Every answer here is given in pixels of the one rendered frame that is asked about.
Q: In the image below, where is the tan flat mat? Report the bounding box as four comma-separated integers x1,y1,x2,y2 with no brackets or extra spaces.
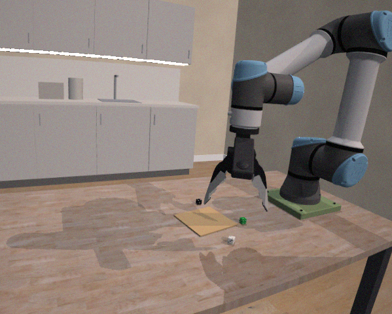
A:
174,207,238,237

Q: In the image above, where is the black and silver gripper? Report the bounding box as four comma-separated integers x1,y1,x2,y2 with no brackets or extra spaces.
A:
204,125,268,212

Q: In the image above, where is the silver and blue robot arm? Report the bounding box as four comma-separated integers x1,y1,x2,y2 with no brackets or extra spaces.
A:
228,10,392,205

